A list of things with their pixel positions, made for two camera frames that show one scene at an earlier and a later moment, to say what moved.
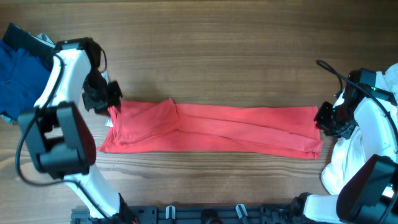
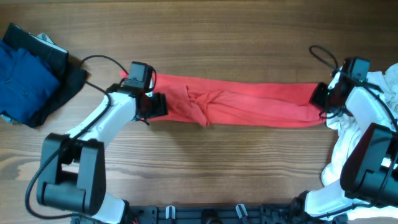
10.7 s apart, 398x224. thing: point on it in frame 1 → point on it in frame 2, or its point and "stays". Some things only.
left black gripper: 104,99 → 156,106
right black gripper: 325,118 → 319,95
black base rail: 299,213 stays
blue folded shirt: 22,77 stays
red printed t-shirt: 161,126 → 215,102
